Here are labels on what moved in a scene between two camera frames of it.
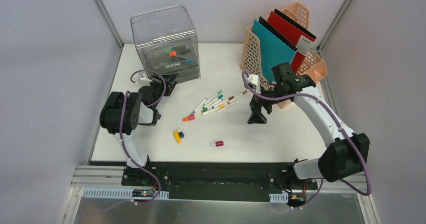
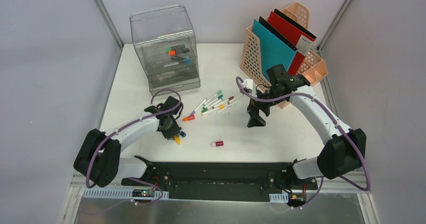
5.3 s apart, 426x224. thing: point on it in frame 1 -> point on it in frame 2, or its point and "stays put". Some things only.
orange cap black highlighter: (175, 53) stays put
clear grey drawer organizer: (167, 42) stays put
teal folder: (275, 51) stays put
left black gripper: (164, 83) -> (171, 131)
